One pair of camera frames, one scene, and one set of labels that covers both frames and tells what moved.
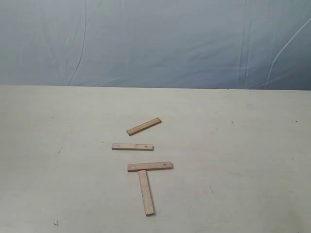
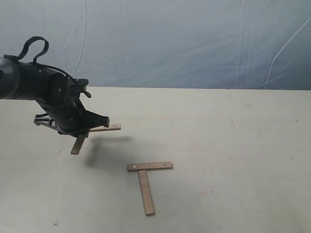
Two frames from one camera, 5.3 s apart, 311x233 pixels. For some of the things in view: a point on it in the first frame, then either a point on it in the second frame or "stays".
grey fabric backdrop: [229, 44] stays
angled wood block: [131, 131] → [76, 148]
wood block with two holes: [132, 146] → [102, 128]
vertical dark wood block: [148, 205] stays
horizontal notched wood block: [144, 166] stays
